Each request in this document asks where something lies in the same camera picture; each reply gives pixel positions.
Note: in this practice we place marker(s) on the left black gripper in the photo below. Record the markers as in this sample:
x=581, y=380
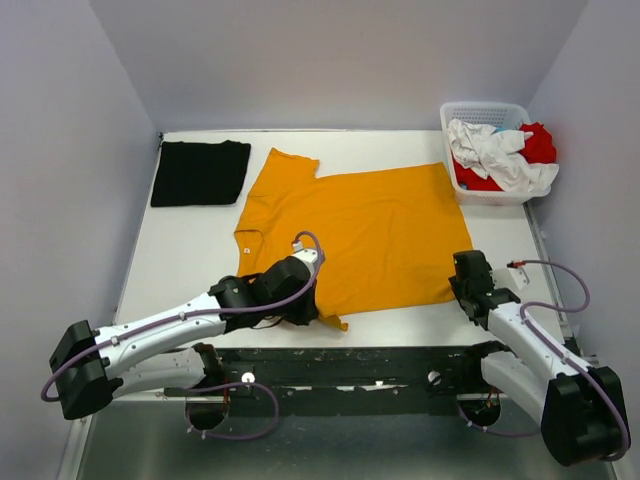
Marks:
x=308, y=311

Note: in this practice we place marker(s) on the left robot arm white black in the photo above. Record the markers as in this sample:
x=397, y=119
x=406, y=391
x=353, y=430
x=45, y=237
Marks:
x=167, y=351

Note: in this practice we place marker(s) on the red t shirt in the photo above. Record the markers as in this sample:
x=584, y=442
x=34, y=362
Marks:
x=537, y=145

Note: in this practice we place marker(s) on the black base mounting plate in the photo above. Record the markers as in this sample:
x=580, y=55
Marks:
x=327, y=382

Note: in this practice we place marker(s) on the yellow t shirt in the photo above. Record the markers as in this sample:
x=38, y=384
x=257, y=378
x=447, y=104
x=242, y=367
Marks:
x=388, y=236

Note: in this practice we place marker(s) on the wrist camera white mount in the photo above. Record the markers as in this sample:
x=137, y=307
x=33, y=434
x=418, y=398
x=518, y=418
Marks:
x=312, y=258
x=512, y=276

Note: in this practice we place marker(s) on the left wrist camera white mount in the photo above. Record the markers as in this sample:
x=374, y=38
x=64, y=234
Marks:
x=312, y=258

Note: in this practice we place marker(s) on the white plastic laundry basket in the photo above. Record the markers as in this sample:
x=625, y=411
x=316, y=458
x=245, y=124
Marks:
x=483, y=150

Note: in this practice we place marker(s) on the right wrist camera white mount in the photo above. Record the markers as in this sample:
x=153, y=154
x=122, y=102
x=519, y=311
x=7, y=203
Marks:
x=512, y=276

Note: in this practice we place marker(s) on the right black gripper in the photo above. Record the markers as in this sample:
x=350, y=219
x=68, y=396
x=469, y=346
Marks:
x=457, y=286

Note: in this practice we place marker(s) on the white t shirt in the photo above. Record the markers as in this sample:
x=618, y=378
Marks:
x=492, y=155

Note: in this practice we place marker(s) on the folded black t shirt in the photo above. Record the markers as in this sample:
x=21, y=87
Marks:
x=200, y=174

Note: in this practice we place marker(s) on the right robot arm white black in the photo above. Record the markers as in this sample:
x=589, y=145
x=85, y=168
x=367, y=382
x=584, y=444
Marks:
x=579, y=408

